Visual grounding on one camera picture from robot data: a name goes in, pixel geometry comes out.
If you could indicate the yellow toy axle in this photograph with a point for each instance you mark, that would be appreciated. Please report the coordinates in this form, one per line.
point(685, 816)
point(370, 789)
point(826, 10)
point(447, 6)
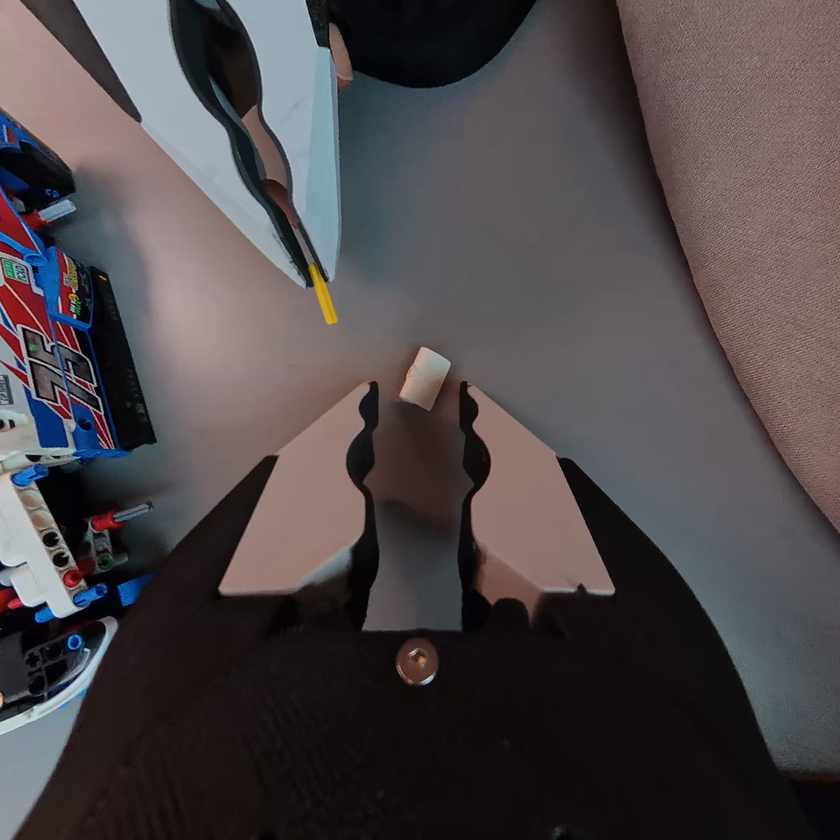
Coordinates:
point(323, 298)

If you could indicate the brick-built toy race car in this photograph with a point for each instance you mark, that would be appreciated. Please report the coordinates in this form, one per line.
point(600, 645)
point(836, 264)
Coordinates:
point(59, 341)

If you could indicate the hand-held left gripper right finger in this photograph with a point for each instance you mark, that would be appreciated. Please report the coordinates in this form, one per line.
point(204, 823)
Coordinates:
point(531, 518)

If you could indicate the grey desk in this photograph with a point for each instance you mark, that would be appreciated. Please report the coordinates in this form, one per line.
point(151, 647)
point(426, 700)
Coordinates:
point(525, 229)

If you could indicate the person's beige printed sweatshirt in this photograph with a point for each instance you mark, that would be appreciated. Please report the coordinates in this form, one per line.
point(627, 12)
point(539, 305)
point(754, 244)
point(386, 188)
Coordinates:
point(754, 197)

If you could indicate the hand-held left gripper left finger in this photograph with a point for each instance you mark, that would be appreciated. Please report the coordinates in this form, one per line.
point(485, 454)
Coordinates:
point(295, 518)

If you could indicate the white curved brick piece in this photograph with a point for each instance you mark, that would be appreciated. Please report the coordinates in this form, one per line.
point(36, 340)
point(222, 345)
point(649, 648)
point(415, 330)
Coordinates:
point(423, 380)

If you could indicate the person's right hand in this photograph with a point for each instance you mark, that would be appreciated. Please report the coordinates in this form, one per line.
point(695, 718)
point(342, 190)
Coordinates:
point(340, 62)

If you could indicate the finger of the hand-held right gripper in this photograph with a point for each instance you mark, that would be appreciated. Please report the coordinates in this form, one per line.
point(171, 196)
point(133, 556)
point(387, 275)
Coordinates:
point(302, 118)
point(184, 131)

